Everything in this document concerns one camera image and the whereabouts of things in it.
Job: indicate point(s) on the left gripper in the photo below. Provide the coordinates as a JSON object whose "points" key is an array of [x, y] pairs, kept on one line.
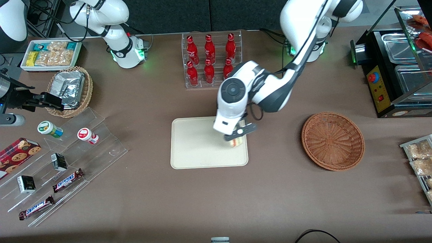
{"points": [[245, 115]]}

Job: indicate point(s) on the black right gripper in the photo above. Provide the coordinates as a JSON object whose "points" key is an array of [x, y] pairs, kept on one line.
{"points": [[17, 97]]}

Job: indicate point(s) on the triangular sandwich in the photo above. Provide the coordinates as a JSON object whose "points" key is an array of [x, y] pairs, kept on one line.
{"points": [[237, 143]]}

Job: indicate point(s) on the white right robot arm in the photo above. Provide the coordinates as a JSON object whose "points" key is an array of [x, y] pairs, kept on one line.
{"points": [[118, 33]]}

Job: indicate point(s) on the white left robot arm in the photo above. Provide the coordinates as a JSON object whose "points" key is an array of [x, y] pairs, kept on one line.
{"points": [[300, 20]]}

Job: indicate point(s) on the light tan wicker basket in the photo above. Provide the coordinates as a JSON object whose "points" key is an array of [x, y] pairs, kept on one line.
{"points": [[87, 91]]}

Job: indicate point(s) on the beige plastic tray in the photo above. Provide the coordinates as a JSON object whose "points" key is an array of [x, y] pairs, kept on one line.
{"points": [[195, 145]]}

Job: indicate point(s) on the brown round wicker basket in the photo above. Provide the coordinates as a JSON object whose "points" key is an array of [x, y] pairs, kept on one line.
{"points": [[332, 141]]}

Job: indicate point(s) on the green lid cup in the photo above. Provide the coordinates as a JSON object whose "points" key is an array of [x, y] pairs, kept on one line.
{"points": [[47, 128]]}

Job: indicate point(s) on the stacked aluminium foil containers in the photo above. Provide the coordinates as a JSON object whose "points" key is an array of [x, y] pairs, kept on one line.
{"points": [[69, 87]]}

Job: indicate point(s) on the white rectangular snack bin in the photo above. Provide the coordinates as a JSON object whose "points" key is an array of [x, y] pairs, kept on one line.
{"points": [[50, 68]]}

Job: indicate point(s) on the yellow snack packet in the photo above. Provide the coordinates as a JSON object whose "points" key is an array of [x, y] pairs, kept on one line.
{"points": [[32, 59]]}

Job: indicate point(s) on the large clear cracker bag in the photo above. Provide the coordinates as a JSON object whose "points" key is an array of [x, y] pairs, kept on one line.
{"points": [[55, 58]]}

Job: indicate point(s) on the red lid cup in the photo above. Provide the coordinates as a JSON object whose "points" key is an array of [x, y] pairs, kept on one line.
{"points": [[85, 134]]}

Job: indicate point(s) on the teal snack packet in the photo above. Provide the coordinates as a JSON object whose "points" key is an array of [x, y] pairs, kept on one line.
{"points": [[40, 47], [71, 46]]}

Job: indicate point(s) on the small clear cracker bag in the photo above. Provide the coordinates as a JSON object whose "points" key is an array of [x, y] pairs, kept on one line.
{"points": [[57, 46]]}

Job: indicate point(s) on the red tartan cookie box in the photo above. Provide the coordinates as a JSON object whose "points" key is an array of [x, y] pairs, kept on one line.
{"points": [[17, 157]]}

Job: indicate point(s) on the small black carton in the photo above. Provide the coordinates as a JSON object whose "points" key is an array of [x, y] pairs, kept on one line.
{"points": [[26, 184], [59, 162]]}

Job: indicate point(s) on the red cola bottle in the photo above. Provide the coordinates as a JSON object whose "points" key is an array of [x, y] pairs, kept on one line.
{"points": [[210, 50], [209, 74], [192, 76], [192, 52], [231, 49], [227, 70]]}

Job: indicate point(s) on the clear acrylic tiered stand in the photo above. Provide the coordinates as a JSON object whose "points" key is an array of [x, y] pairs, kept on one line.
{"points": [[101, 152]]}

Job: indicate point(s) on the brown Snickers bar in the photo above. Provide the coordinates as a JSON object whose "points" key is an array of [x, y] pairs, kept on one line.
{"points": [[36, 208], [67, 180]]}

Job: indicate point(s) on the clear acrylic bottle rack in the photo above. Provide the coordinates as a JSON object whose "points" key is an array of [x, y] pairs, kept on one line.
{"points": [[217, 44]]}

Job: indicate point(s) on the small grey object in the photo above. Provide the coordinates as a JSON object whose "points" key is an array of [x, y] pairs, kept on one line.
{"points": [[220, 240]]}

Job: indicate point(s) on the black food warmer appliance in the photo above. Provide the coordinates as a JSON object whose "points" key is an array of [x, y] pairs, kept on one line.
{"points": [[378, 87]]}

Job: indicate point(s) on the steel warmer pan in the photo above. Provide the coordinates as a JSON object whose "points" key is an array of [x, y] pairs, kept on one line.
{"points": [[400, 49], [410, 79]]}

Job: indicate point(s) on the clear bag of crackers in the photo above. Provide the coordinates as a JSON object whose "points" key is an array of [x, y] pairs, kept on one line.
{"points": [[418, 150], [422, 167]]}

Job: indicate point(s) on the red food item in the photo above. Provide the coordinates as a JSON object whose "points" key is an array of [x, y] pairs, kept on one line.
{"points": [[424, 42]]}

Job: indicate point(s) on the black metal background frame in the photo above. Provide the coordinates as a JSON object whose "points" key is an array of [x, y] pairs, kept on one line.
{"points": [[45, 20]]}

